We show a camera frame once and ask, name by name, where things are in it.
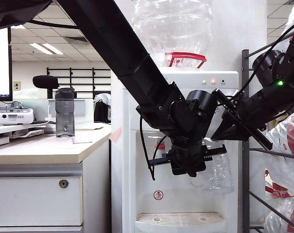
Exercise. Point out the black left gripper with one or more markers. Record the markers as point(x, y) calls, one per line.
point(188, 162)

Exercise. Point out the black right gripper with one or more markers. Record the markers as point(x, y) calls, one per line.
point(253, 111)

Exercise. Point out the clear textured plastic mug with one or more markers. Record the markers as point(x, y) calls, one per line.
point(219, 174)

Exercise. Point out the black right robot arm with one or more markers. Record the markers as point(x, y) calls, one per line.
point(282, 102)

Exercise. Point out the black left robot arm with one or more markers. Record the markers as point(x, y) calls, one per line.
point(117, 36)

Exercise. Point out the red hot water tap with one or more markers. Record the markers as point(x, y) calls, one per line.
point(160, 146)

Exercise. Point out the white water dispenser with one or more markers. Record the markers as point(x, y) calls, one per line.
point(180, 204)

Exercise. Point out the grey desk partition panel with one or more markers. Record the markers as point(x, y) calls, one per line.
point(80, 108)

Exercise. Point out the dark grey water bottle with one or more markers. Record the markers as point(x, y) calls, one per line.
point(64, 114)

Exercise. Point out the white desk riser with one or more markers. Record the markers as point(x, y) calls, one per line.
point(5, 129)

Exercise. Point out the black metal rack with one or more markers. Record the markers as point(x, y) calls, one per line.
point(245, 182)

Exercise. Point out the white drip tray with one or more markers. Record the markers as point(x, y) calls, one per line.
point(180, 218)

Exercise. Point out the white jacket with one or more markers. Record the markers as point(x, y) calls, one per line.
point(102, 99)

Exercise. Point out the pink paper slip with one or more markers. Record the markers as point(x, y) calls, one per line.
point(82, 139)

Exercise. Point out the round drawer lock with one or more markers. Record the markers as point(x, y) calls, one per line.
point(63, 183)

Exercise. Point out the white drawer cabinet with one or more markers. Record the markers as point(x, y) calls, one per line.
point(35, 201)

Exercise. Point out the black chair headrest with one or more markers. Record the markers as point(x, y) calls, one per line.
point(45, 82)

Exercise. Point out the white plastic holder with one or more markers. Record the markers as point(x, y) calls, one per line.
point(28, 133)

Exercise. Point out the white RC transmitter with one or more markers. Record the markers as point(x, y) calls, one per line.
point(10, 117)

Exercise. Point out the black computer monitor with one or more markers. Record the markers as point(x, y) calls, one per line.
point(0, 63)

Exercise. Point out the black wall shelf rails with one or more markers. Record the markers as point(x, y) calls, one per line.
point(70, 80)

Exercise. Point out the wall socket plate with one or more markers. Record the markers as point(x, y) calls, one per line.
point(16, 85)

